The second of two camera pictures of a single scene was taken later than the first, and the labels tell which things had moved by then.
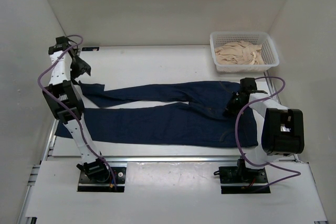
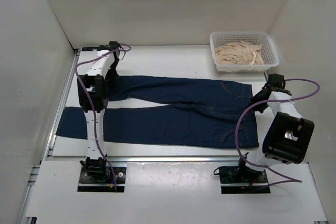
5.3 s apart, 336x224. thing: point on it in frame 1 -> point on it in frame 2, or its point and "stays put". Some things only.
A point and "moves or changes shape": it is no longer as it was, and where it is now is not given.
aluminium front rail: (173, 158) stays put
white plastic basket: (243, 52) stays put
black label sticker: (90, 49) stays put
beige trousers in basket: (241, 52) stays put
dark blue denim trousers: (200, 117) moves or changes shape
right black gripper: (230, 109) -> (253, 100)
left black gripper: (83, 67) -> (111, 78)
